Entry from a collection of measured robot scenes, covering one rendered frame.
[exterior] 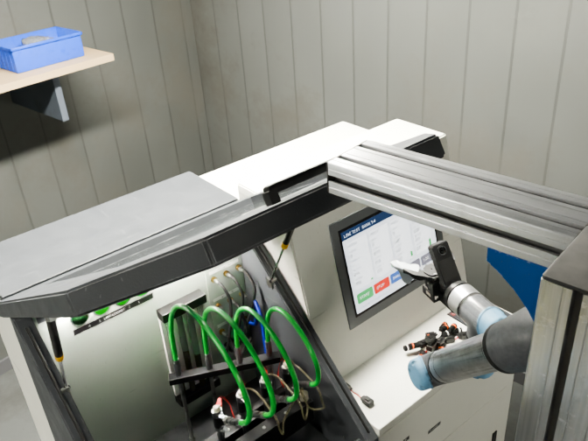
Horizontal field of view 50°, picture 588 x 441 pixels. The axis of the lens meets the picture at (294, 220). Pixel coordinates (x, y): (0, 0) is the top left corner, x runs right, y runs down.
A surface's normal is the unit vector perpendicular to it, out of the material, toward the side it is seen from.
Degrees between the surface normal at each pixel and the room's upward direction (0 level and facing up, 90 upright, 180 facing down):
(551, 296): 90
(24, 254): 0
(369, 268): 76
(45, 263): 0
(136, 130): 90
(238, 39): 90
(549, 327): 90
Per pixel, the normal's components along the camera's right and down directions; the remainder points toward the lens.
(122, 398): 0.64, 0.35
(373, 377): -0.07, -0.87
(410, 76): -0.67, 0.40
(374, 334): 0.61, 0.13
